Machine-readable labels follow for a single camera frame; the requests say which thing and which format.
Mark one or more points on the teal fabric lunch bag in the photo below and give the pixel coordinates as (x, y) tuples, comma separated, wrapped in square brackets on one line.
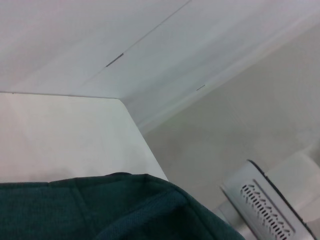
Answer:
[(100, 210)]

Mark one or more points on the white vented device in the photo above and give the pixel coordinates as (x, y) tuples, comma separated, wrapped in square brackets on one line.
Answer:
[(265, 207)]

